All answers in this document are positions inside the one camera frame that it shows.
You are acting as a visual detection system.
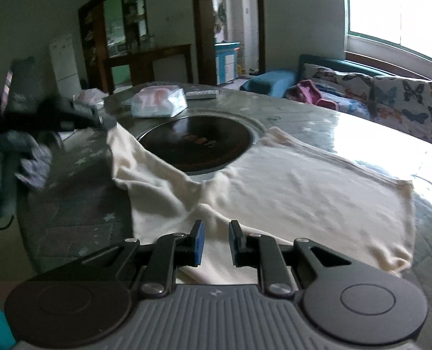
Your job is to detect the white tissue pack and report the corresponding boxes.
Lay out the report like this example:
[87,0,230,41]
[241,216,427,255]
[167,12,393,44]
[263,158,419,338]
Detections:
[130,84,188,118]

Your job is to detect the window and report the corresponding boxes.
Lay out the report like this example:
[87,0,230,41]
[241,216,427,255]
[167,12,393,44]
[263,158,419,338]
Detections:
[343,0,432,65]

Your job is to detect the butterfly print cushion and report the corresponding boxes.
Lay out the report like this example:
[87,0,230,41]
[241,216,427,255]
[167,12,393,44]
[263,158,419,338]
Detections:
[370,76,432,141]
[310,63,375,120]

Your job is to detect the grey remote control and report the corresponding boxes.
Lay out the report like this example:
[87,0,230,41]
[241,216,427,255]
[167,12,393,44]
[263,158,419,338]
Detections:
[185,89,220,100]

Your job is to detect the cream cloth garment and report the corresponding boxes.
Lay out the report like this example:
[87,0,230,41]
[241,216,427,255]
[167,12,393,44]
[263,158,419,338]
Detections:
[106,121,418,286]

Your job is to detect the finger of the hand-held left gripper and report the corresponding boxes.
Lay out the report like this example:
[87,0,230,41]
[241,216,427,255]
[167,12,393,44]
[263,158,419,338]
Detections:
[92,111,120,131]

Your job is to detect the dark wooden display cabinet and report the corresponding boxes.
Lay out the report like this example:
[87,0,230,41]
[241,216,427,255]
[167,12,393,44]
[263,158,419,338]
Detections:
[78,0,155,92]

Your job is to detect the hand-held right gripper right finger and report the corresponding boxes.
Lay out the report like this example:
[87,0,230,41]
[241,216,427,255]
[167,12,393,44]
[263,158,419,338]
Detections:
[228,220,354,297]

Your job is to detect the dark wooden sideboard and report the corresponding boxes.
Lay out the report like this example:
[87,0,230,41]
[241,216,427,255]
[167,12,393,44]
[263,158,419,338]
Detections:
[103,43,194,95]

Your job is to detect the wooden door frame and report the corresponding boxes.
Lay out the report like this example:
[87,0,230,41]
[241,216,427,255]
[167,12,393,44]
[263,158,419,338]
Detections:
[191,0,267,87]

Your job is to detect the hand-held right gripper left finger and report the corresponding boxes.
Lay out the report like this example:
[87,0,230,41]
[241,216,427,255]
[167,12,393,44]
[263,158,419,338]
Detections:
[80,220,206,297]

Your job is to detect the pink garment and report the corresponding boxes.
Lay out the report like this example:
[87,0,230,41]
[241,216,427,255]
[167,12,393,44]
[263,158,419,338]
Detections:
[286,79,340,111]

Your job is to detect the pink plastic packet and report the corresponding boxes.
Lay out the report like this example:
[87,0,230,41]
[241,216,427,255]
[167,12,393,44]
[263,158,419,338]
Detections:
[76,88,108,109]

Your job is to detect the blue and white cabinet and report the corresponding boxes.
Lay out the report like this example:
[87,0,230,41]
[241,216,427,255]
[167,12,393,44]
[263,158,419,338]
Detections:
[214,41,242,85]

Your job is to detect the white refrigerator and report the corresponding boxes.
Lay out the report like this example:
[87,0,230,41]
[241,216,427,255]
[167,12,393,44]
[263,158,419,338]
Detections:
[49,33,81,92]

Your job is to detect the round black induction cooktop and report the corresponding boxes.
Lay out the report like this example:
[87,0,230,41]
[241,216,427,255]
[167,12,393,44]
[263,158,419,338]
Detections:
[131,111,268,183]

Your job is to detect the teal cushion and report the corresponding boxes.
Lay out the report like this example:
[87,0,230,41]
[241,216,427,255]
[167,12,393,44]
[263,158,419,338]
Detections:
[239,71,298,98]

